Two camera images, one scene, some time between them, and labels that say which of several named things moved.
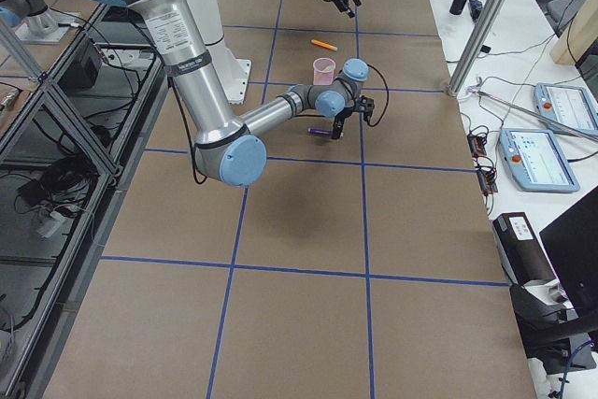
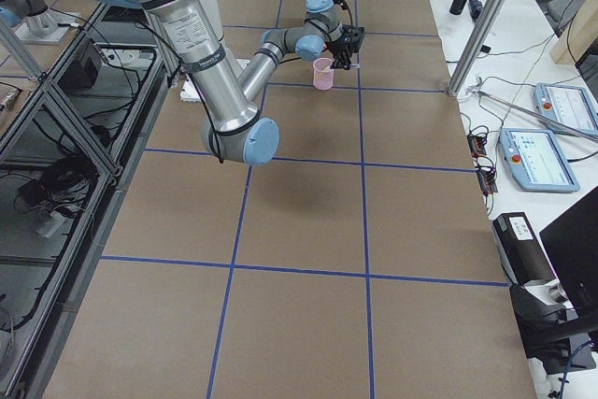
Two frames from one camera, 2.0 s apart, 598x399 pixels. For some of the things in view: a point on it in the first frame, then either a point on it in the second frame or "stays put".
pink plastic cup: x=323 y=71 stays put
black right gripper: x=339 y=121 → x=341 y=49
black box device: x=521 y=255 stays put
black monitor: x=562 y=339 stays put
